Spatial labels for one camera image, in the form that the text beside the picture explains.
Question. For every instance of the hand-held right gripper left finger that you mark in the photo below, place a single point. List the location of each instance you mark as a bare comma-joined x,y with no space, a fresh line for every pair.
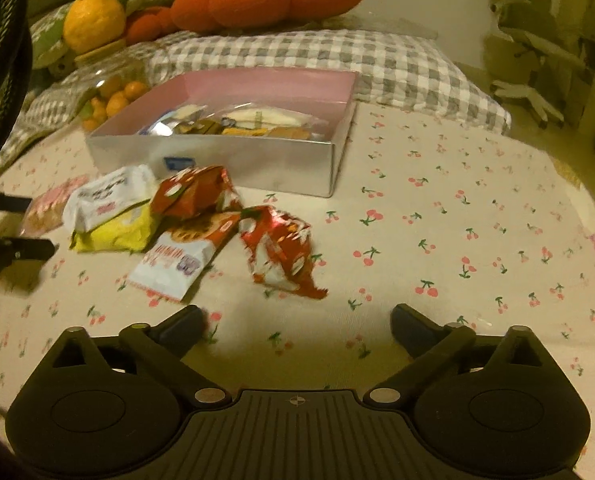
182,323

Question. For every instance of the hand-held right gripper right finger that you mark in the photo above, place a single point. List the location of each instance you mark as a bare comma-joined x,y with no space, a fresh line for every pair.
412,323

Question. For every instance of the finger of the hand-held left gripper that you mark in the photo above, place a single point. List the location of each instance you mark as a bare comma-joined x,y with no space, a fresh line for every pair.
22,251
2,200

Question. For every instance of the pink cookie packet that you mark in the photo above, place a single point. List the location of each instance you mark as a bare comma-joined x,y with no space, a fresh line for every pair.
47,207

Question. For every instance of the white and red cookie packet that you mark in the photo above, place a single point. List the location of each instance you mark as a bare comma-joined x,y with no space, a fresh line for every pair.
177,255

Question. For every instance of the yellow snack packet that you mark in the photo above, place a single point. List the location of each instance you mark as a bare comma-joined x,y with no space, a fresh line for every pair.
117,232

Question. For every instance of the white packet with black print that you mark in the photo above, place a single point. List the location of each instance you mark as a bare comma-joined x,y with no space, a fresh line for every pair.
107,190

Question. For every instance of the red candy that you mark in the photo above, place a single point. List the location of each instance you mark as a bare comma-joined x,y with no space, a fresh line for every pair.
282,247
197,190

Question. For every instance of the pink and silver box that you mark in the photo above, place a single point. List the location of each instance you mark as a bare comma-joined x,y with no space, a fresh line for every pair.
257,165

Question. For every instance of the amber clear snack packet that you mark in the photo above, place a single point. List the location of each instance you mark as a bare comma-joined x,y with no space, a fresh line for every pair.
197,127

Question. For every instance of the clear cracker packet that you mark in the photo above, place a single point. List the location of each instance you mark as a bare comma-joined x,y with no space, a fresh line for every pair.
245,131

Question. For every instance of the small white snack packet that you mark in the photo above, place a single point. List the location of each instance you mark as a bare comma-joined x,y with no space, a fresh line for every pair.
190,111

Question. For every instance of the brown snack packet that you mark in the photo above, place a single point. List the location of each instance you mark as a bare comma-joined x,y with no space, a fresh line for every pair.
290,133

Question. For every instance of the long white sandwich packet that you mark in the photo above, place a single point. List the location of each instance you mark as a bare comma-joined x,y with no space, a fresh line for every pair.
272,116

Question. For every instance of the cherry print sheet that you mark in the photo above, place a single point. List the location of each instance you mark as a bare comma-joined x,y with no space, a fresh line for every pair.
452,220

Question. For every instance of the plush toy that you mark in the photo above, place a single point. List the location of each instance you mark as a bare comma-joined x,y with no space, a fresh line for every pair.
62,65

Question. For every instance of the pile of small tangerines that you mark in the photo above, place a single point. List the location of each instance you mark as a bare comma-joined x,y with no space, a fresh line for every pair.
115,102

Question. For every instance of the green embroidered pillow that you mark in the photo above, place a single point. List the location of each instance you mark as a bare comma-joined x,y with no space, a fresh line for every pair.
47,40

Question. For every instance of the bamboo teapot lid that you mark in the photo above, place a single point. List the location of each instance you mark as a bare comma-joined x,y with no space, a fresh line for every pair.
100,56

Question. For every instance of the glass jar of kumquats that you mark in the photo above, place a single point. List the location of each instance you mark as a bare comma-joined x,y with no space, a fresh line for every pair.
122,72

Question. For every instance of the large orange citrus fruit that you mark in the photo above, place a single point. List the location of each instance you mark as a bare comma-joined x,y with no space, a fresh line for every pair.
95,20

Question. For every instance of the small red plush cushion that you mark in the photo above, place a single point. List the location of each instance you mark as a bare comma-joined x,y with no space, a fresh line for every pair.
150,25

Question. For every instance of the grey checkered pillow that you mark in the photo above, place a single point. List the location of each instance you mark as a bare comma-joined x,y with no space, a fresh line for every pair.
327,60

